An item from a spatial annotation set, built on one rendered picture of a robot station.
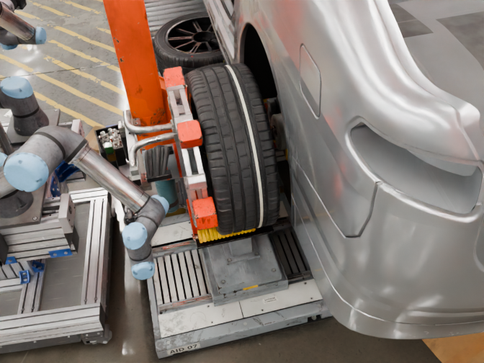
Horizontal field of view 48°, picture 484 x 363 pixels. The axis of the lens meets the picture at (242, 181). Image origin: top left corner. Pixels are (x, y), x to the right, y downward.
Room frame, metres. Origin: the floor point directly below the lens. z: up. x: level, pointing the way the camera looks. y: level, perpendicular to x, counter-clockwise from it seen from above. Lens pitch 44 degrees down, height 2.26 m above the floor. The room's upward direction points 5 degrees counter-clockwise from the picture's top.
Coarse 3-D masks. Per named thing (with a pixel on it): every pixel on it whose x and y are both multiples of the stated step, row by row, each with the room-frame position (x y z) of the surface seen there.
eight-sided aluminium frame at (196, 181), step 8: (168, 88) 1.73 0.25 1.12; (176, 88) 1.73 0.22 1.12; (168, 96) 1.72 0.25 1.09; (176, 96) 1.71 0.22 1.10; (184, 96) 1.67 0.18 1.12; (176, 104) 1.85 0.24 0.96; (184, 104) 1.62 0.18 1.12; (176, 112) 1.57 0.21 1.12; (176, 120) 1.53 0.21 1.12; (184, 120) 1.52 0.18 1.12; (184, 152) 1.44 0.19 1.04; (184, 160) 1.42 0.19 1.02; (200, 160) 1.43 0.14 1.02; (200, 168) 1.41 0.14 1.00; (184, 176) 1.75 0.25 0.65; (192, 176) 1.38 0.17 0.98; (200, 176) 1.38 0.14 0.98; (184, 184) 1.72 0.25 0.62; (192, 184) 1.37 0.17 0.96; (200, 184) 1.37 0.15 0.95; (192, 192) 1.36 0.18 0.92; (200, 192) 1.67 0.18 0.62; (192, 208) 1.40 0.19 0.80; (192, 216) 1.53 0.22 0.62
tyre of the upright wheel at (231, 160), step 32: (192, 96) 1.67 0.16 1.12; (224, 96) 1.58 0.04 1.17; (256, 96) 1.57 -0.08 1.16; (224, 128) 1.46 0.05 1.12; (256, 128) 1.47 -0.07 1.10; (224, 160) 1.39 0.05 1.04; (224, 192) 1.34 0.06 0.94; (256, 192) 1.35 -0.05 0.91; (224, 224) 1.33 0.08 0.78; (256, 224) 1.38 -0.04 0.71
